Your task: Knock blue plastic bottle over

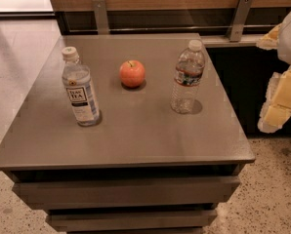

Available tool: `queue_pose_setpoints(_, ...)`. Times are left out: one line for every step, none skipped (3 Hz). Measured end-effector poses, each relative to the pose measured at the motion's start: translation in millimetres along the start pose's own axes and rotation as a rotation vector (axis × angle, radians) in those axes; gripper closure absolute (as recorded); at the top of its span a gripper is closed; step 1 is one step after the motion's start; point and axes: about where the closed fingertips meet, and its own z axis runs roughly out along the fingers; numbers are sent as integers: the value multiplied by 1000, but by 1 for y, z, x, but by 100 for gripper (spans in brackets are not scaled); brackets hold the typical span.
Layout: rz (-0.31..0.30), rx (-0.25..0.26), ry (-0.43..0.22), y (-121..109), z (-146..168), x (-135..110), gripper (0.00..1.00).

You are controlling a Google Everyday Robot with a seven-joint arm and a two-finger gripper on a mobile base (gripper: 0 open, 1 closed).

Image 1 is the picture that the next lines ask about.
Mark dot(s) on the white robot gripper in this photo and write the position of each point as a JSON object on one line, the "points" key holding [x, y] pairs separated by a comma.
{"points": [[276, 110]]}

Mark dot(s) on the blue label tea bottle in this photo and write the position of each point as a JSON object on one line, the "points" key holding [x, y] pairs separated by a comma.
{"points": [[77, 81]]}

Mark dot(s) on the clear plastic water bottle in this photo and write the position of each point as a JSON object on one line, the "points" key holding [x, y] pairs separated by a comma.
{"points": [[188, 73]]}

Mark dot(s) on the grey side ledge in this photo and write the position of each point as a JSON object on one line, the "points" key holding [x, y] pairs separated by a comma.
{"points": [[221, 41]]}

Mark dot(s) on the red apple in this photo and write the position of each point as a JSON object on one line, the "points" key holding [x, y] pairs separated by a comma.
{"points": [[132, 73]]}

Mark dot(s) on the grey drawer cabinet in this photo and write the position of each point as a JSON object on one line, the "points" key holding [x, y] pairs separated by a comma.
{"points": [[144, 168]]}

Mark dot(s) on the right metal wall bracket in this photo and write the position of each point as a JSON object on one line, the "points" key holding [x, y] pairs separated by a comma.
{"points": [[238, 20]]}

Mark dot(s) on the metal wall bracket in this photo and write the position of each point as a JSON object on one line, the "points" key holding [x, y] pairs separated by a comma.
{"points": [[238, 20], [100, 13]]}

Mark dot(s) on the left metal wall bracket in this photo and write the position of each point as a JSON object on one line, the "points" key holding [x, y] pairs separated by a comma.
{"points": [[100, 13]]}

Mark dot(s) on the horizontal metal rail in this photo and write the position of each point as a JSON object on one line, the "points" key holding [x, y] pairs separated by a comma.
{"points": [[246, 28]]}

